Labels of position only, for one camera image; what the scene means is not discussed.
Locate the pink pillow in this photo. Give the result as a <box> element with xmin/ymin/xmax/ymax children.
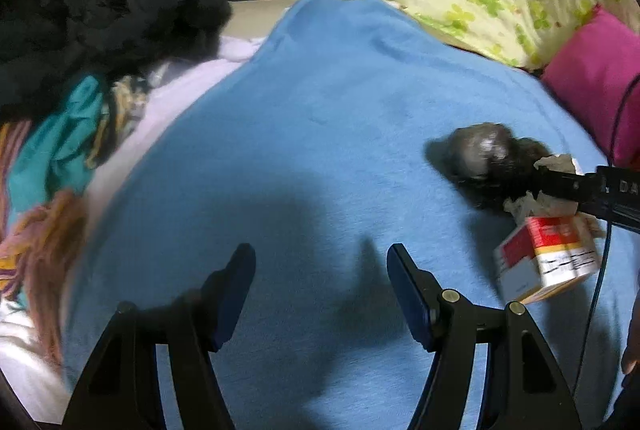
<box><xmin>541</xmin><ymin>5</ymin><xmax>640</xmax><ymax>168</ymax></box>

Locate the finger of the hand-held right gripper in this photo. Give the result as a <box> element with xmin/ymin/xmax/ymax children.
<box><xmin>532</xmin><ymin>166</ymin><xmax>607</xmax><ymax>214</ymax></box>

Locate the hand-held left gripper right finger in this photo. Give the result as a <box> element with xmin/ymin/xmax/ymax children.
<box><xmin>386</xmin><ymin>242</ymin><xmax>583</xmax><ymax>430</ymax></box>

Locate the blue towel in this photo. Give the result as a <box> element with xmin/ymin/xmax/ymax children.
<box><xmin>62</xmin><ymin>0</ymin><xmax>640</xmax><ymax>430</ymax></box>

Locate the black cable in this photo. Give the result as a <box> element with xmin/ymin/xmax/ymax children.
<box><xmin>570</xmin><ymin>75</ymin><xmax>640</xmax><ymax>411</ymax></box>

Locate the white tissue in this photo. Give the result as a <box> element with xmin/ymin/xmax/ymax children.
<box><xmin>502</xmin><ymin>152</ymin><xmax>601</xmax><ymax>238</ymax></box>

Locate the red white medicine box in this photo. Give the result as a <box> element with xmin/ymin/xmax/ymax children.
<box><xmin>494</xmin><ymin>215</ymin><xmax>601</xmax><ymax>305</ymax></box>

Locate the teal garment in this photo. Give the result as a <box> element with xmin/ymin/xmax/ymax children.
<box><xmin>7</xmin><ymin>75</ymin><xmax>111</xmax><ymax>216</ymax></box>

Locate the black fuzzy garment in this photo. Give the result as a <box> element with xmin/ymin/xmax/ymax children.
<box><xmin>0</xmin><ymin>0</ymin><xmax>233</xmax><ymax>111</ymax></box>

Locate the pink orange striped cloth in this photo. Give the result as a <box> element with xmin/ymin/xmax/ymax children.
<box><xmin>0</xmin><ymin>120</ymin><xmax>93</xmax><ymax>361</ymax></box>

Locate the dark grey plastic ball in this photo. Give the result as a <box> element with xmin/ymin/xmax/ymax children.
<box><xmin>425</xmin><ymin>124</ymin><xmax>553</xmax><ymax>211</ymax></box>

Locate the yellow grey patterned cloth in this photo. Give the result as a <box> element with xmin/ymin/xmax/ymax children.
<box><xmin>85</xmin><ymin>75</ymin><xmax>151</xmax><ymax>168</ymax></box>

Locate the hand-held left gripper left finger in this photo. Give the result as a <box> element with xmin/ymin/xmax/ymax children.
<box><xmin>62</xmin><ymin>242</ymin><xmax>257</xmax><ymax>430</ymax></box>

